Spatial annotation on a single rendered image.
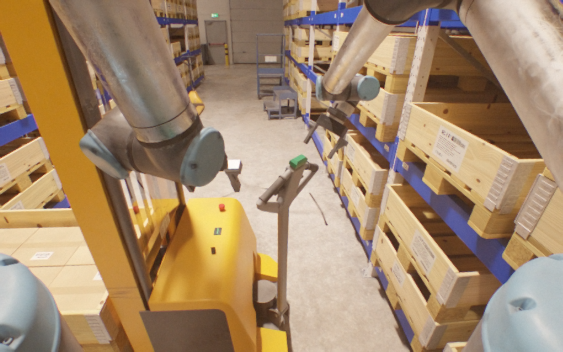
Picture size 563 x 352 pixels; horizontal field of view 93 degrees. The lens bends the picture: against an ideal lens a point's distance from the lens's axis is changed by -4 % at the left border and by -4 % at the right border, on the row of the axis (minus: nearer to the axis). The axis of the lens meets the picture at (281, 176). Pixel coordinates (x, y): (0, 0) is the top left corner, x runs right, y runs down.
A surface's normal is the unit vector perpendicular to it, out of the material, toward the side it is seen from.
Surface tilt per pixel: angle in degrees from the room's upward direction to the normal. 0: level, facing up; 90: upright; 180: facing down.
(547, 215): 90
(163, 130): 105
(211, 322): 90
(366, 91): 77
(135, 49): 99
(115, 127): 35
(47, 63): 90
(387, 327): 0
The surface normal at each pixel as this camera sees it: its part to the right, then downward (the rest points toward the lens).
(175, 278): 0.01, -0.88
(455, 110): 0.08, 0.48
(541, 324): -0.52, -0.78
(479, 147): -1.00, 0.03
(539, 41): -0.72, -0.28
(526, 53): -0.90, -0.14
